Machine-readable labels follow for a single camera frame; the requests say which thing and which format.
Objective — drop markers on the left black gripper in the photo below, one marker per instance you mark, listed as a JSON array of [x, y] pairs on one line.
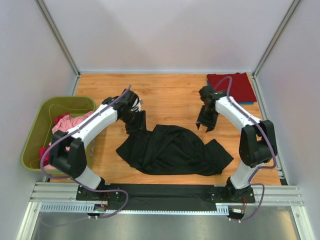
[[136, 123]]

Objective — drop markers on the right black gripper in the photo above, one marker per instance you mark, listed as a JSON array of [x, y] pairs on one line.
[[207, 117]]

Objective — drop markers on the black t shirt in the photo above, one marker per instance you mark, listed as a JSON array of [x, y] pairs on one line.
[[174, 150]]

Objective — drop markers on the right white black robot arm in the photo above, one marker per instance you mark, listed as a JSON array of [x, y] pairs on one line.
[[257, 144]]

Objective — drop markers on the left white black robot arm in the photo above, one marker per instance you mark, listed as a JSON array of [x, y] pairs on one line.
[[67, 152]]

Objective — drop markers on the folded blue shirt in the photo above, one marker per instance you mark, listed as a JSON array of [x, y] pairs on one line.
[[241, 90]]

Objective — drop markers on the folded dark red shirt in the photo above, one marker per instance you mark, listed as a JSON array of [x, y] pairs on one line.
[[219, 77]]

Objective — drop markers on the pink shirt in bin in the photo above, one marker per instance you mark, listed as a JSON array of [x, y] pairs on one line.
[[66, 121]]

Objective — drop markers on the olive green plastic bin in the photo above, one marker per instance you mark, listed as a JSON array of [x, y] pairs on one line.
[[48, 115]]

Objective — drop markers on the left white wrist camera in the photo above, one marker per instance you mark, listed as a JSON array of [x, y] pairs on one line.
[[137, 105]]

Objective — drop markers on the right aluminium corner post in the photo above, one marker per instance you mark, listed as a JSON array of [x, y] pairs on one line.
[[276, 36]]

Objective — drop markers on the aluminium corner post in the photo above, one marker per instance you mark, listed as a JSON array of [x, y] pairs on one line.
[[57, 35], [276, 36]]

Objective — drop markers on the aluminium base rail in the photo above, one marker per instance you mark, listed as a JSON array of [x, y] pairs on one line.
[[58, 197]]

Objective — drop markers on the left aluminium corner post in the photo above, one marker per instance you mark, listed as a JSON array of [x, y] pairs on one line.
[[57, 35]]

